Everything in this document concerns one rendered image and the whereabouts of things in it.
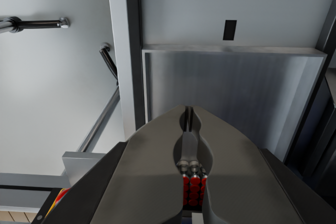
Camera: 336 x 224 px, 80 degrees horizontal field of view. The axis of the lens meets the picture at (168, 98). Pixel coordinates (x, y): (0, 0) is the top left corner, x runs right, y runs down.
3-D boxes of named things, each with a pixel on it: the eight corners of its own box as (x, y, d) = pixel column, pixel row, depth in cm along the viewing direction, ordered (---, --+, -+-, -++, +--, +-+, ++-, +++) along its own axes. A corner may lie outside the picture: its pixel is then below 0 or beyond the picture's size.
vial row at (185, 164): (250, 170, 44) (257, 188, 40) (168, 166, 45) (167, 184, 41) (252, 163, 43) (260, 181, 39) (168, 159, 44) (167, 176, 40)
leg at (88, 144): (133, 87, 126) (80, 201, 59) (119, 87, 127) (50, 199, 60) (132, 74, 122) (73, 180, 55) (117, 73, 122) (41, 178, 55)
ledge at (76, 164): (125, 193, 53) (123, 199, 52) (77, 190, 54) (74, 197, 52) (120, 153, 47) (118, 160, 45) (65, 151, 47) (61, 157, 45)
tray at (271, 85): (261, 191, 48) (267, 205, 44) (151, 186, 49) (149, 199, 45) (313, 47, 31) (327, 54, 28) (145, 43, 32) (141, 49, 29)
